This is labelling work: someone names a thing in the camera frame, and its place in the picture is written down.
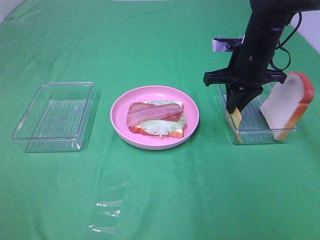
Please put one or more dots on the yellow cheese slice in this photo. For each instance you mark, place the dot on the yellow cheese slice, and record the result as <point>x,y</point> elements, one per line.
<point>234,119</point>

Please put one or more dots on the clear plastic wrap strip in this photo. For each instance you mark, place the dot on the clear plastic wrap strip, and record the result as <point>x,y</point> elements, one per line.
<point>107,206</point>

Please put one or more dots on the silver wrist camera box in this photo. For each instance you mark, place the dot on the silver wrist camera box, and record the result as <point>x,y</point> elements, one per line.
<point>221,44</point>

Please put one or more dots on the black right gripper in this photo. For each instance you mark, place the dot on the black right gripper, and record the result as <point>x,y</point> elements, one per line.
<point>245,75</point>

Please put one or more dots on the white bread slice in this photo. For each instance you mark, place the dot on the white bread slice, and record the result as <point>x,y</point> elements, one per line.
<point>157,118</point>
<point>287,103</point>

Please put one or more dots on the standing white bread slice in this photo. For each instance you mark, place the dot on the standing white bread slice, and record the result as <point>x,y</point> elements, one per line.
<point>287,103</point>

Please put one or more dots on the bacon strip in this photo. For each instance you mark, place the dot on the bacon strip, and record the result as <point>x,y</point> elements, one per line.
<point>152,112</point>
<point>175,116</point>

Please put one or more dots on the clear right plastic container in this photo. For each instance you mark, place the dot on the clear right plastic container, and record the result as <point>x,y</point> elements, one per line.
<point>253,128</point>

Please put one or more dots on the green table cloth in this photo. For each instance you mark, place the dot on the green table cloth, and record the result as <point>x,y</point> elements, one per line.
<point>205,189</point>

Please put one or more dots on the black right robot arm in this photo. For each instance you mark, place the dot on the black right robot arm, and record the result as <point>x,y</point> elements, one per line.
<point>269,19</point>

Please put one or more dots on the green lettuce leaf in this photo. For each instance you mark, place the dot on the green lettuce leaf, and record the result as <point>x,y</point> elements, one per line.
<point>171,127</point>

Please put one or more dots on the clear left plastic container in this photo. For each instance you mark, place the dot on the clear left plastic container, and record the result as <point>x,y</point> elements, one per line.
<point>58,118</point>

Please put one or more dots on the clear plastic container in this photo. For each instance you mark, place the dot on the clear plastic container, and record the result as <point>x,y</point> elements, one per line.
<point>58,118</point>
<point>253,128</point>

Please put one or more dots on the pink round plate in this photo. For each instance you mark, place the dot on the pink round plate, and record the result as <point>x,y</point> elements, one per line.
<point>119,110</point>

